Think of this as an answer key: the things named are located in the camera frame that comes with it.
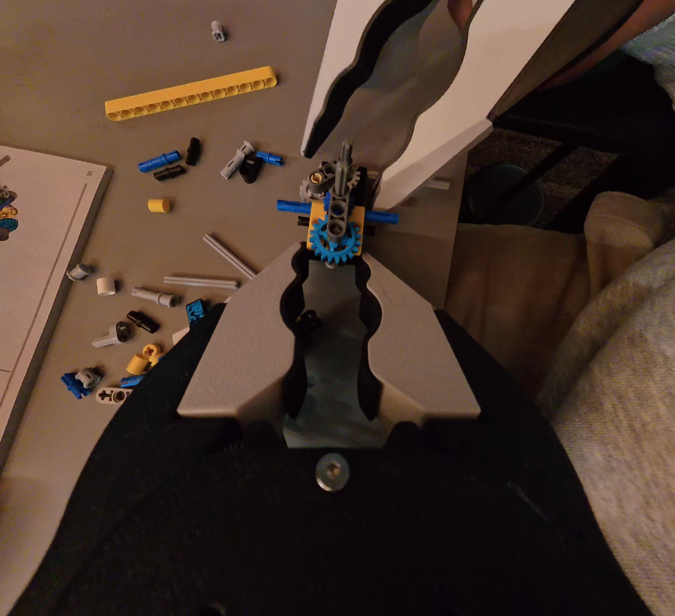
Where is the lego instruction booklet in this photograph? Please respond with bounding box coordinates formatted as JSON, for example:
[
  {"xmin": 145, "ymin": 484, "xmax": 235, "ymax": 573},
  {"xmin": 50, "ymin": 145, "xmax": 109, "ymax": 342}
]
[{"xmin": 0, "ymin": 146, "xmax": 114, "ymax": 469}]

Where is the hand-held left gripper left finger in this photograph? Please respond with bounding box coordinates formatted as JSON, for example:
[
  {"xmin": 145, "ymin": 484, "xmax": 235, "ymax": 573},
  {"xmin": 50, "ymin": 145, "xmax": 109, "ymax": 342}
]
[{"xmin": 178, "ymin": 243, "xmax": 312, "ymax": 422}]

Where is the lego assembly with blue gear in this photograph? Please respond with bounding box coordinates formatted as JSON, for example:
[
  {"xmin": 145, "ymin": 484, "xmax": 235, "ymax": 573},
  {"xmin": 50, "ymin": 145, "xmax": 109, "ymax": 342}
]
[{"xmin": 276, "ymin": 140, "xmax": 400, "ymax": 270}]

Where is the blue lego connector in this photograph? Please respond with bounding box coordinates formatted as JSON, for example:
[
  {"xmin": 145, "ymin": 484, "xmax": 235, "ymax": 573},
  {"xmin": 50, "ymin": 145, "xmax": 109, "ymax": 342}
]
[{"xmin": 60, "ymin": 372, "xmax": 90, "ymax": 400}]

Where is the grey and black lego connector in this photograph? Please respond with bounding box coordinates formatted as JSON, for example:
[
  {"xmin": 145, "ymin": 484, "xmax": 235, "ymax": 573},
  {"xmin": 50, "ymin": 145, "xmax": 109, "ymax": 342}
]
[{"xmin": 92, "ymin": 322, "xmax": 131, "ymax": 349}]

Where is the long grey lego pin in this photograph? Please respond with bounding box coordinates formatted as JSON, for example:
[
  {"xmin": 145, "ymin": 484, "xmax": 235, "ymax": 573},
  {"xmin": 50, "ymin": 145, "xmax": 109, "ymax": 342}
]
[{"xmin": 131, "ymin": 286, "xmax": 181, "ymax": 308}]

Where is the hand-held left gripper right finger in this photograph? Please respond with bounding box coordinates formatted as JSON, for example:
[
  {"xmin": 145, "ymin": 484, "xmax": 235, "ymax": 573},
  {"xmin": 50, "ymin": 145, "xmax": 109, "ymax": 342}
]
[{"xmin": 358, "ymin": 251, "xmax": 482, "ymax": 424}]

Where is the person's right hand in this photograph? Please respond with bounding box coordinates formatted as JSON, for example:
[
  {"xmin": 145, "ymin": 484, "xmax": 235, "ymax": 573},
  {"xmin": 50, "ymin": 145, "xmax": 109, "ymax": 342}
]
[{"xmin": 559, "ymin": 0, "xmax": 675, "ymax": 84}]

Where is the long yellow lego beam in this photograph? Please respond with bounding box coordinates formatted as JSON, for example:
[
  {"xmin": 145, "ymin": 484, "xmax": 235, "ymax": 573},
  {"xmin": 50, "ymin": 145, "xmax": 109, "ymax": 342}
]
[{"xmin": 104, "ymin": 66, "xmax": 277, "ymax": 122}]

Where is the beige blanket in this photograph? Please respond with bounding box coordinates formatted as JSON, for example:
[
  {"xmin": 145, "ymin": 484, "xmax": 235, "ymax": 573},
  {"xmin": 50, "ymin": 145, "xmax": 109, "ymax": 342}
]
[{"xmin": 444, "ymin": 191, "xmax": 665, "ymax": 395}]

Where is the grey lego axle pin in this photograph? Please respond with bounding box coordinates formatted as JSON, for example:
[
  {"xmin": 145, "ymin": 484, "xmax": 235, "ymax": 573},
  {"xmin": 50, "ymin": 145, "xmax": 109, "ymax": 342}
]
[{"xmin": 220, "ymin": 141, "xmax": 255, "ymax": 179}]

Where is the long blue lego pin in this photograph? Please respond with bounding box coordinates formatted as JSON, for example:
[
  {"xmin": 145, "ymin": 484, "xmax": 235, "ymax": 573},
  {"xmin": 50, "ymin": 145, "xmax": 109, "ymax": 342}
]
[{"xmin": 137, "ymin": 151, "xmax": 181, "ymax": 173}]

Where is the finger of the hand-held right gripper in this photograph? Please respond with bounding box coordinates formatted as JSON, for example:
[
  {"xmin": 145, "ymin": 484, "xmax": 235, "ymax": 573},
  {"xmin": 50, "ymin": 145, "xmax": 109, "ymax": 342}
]
[
  {"xmin": 301, "ymin": 0, "xmax": 457, "ymax": 159},
  {"xmin": 376, "ymin": 0, "xmax": 652, "ymax": 209}
]

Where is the black furniture frame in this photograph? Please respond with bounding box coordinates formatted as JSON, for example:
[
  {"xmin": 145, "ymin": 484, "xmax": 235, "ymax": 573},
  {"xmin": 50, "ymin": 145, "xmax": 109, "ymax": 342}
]
[{"xmin": 493, "ymin": 62, "xmax": 675, "ymax": 195}]

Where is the grey fleece blanket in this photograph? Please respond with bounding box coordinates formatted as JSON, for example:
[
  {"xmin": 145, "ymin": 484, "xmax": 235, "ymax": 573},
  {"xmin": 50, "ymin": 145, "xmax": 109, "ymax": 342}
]
[{"xmin": 538, "ymin": 239, "xmax": 675, "ymax": 616}]

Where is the dark round bin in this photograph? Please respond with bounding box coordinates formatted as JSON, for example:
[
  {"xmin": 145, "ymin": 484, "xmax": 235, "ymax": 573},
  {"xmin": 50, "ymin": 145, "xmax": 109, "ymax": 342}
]
[{"xmin": 464, "ymin": 163, "xmax": 546, "ymax": 226}]

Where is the pale ribbed cloth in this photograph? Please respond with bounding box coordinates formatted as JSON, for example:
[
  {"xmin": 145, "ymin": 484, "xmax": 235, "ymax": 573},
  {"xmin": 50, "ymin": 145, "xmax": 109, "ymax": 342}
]
[{"xmin": 619, "ymin": 12, "xmax": 675, "ymax": 81}]

